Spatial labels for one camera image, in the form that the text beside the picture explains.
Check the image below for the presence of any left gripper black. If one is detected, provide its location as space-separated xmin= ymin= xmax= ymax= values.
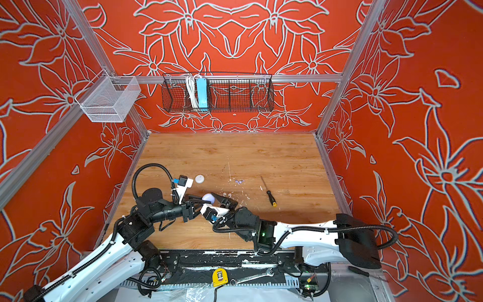
xmin=150 ymin=193 xmax=211 ymax=224

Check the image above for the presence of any purple round case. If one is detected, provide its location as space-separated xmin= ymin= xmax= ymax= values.
xmin=202 ymin=193 xmax=216 ymax=205

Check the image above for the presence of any white earbuds charging case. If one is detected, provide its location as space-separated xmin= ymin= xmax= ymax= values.
xmin=195 ymin=174 xmax=205 ymax=184

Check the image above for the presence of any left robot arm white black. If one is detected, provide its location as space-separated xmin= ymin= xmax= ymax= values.
xmin=23 ymin=163 xmax=214 ymax=301

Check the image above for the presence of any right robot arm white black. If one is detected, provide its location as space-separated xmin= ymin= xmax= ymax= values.
xmin=201 ymin=193 xmax=399 ymax=269

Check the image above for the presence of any yellow black screwdriver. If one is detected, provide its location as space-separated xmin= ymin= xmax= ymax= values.
xmin=260 ymin=176 xmax=277 ymax=207

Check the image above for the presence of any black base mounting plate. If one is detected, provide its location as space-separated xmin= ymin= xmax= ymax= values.
xmin=128 ymin=248 xmax=329 ymax=284

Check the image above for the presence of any yellow tape measure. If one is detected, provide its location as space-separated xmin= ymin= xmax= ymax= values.
xmin=212 ymin=268 xmax=229 ymax=288

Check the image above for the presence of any silver wrench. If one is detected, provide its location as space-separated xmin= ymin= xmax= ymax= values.
xmin=229 ymin=269 xmax=274 ymax=286

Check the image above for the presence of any light blue box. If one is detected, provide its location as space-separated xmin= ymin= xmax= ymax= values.
xmin=196 ymin=78 xmax=208 ymax=111

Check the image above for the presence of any clear plastic bin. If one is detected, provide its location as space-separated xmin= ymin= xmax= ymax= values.
xmin=76 ymin=76 xmax=141 ymax=123

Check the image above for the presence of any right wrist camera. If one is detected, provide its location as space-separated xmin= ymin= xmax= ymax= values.
xmin=200 ymin=204 xmax=230 ymax=224

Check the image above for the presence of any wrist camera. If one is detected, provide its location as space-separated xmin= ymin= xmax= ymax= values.
xmin=200 ymin=204 xmax=230 ymax=224
xmin=172 ymin=175 xmax=194 ymax=204

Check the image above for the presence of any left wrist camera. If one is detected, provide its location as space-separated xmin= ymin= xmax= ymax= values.
xmin=172 ymin=175 xmax=194 ymax=204

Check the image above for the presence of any black wire basket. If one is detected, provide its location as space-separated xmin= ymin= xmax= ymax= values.
xmin=161 ymin=72 xmax=275 ymax=113

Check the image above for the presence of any white cable bundle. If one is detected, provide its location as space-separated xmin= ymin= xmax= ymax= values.
xmin=185 ymin=74 xmax=201 ymax=109

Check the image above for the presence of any black screwdriver on frame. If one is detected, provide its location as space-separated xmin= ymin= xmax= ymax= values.
xmin=347 ymin=266 xmax=387 ymax=283

